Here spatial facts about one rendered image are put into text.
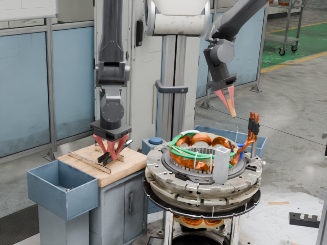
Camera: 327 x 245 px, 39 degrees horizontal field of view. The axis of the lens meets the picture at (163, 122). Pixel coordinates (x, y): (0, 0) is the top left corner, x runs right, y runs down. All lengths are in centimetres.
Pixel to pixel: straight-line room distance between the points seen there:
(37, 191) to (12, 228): 173
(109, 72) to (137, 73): 232
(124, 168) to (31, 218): 184
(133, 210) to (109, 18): 58
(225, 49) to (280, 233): 64
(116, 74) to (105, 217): 41
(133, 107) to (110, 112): 241
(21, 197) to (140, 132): 103
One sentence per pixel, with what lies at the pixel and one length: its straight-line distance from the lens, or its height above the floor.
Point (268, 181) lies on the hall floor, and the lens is 369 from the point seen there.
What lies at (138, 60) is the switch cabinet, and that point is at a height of 85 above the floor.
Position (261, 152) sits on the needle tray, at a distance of 151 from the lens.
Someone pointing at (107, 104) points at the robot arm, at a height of 128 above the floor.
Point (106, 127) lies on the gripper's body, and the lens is 125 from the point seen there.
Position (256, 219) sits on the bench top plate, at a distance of 168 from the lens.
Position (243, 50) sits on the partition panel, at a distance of 555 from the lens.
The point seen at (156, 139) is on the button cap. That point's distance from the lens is 156.
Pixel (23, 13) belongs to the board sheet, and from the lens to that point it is 342.
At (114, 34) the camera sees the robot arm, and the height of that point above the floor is 144.
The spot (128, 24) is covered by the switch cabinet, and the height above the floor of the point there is 112.
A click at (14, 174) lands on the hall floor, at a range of 369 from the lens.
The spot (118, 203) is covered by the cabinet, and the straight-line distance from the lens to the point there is 136.
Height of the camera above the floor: 165
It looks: 21 degrees down
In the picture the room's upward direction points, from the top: 3 degrees clockwise
